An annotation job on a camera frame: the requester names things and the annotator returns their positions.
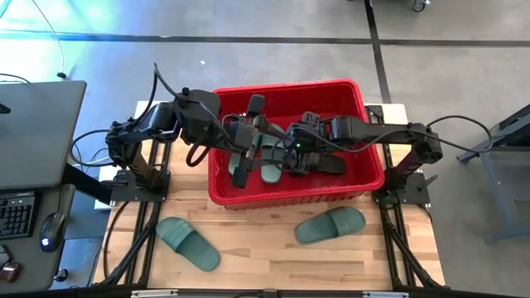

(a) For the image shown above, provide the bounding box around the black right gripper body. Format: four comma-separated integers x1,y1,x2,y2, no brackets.
285,110,335,156

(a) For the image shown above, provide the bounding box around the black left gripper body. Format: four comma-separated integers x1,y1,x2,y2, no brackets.
225,118,260,156

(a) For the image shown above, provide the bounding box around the green slide sandal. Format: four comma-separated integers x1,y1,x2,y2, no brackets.
227,132,262,177
259,123,291,185
156,216,221,273
294,205,367,245

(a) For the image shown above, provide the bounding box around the black slide sandal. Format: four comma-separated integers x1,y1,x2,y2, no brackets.
304,151,348,175
231,94,267,190

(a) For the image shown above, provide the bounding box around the red plastic bin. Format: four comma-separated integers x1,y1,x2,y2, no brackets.
206,78,387,211

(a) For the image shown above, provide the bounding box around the white power adapter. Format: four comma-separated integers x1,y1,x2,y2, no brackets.
94,164,119,211

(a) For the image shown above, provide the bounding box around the black desk base bar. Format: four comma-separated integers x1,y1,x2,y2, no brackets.
61,163,113,199

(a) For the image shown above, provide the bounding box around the blue-grey metal cart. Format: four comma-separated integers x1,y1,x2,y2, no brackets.
456,103,530,244

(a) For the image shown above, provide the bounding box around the black computer mouse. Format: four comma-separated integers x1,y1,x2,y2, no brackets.
39,211,67,252

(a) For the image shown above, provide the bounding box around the black keyboard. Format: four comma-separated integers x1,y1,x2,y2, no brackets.
0,192,37,241

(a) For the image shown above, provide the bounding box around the grey desk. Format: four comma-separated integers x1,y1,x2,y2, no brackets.
0,184,78,295

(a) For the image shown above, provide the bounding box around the small brown object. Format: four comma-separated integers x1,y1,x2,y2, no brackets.
0,262,22,283

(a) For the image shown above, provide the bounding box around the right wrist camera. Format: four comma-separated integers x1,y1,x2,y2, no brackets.
289,134,308,154

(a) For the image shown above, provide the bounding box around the black aluminium frame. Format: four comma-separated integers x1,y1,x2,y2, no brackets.
97,102,208,289
366,105,446,291

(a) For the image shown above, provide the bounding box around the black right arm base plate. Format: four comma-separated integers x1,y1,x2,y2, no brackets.
374,171,439,207

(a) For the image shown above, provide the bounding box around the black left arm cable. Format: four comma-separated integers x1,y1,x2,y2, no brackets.
69,61,233,169

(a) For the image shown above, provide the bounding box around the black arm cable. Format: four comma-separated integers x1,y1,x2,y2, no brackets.
426,114,494,154
69,61,233,169

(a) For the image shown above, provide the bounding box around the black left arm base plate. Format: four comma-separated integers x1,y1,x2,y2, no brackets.
110,169,171,203

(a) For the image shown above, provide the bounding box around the black frame rail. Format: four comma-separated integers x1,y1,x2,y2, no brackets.
0,284,530,298

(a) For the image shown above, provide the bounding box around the silver rail bracket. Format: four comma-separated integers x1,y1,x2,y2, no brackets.
363,291,409,298
131,289,179,298

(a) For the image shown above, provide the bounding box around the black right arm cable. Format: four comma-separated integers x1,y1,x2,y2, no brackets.
426,114,494,154

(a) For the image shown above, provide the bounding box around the thin white floor cable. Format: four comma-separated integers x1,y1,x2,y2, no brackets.
31,0,68,79

